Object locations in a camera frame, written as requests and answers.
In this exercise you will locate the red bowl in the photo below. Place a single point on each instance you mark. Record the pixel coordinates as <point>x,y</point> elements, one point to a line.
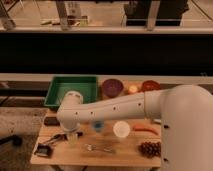
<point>150,85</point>

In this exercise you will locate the green plastic tray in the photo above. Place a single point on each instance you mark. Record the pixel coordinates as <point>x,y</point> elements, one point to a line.
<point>87,86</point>

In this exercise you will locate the bunch of dark grapes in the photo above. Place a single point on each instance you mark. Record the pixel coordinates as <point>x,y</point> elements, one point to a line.
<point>150,149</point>

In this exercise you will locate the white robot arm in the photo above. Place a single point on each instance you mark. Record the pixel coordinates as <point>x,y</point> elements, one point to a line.
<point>186,112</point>

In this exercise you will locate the wooden table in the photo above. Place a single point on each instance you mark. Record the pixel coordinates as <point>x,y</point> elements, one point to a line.
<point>127,149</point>

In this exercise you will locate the metal fork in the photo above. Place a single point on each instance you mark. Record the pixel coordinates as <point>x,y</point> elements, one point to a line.
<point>91,147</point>

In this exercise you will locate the blue plastic cup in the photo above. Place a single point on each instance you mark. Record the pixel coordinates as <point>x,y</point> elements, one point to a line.
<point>98,126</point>

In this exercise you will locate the white plastic cup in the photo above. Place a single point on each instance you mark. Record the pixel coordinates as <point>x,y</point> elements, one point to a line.
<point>121,129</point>

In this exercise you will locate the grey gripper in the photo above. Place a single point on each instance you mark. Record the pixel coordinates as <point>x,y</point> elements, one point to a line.
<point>72,137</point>

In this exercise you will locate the black object on floor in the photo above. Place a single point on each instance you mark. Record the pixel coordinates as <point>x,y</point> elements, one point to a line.
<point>14,139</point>

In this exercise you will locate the purple bowl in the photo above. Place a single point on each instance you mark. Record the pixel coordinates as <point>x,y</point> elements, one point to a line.
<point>112,87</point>

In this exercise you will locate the orange apple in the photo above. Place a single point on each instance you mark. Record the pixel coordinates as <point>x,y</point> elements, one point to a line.
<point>133,89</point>

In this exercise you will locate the black rectangular block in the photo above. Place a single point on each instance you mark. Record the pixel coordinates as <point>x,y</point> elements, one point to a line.
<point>51,121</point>

